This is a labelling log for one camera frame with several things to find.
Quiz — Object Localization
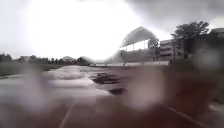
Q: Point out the grandstand with curved roof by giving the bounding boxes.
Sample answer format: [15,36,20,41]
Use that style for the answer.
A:
[111,25,161,65]

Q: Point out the grey multi-storey building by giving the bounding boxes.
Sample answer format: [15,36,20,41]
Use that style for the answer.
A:
[158,38,186,62]

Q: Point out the row of trees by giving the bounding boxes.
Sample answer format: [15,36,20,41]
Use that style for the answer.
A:
[0,52,92,67]

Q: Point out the dark tree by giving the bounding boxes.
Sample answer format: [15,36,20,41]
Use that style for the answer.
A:
[171,20,211,62]

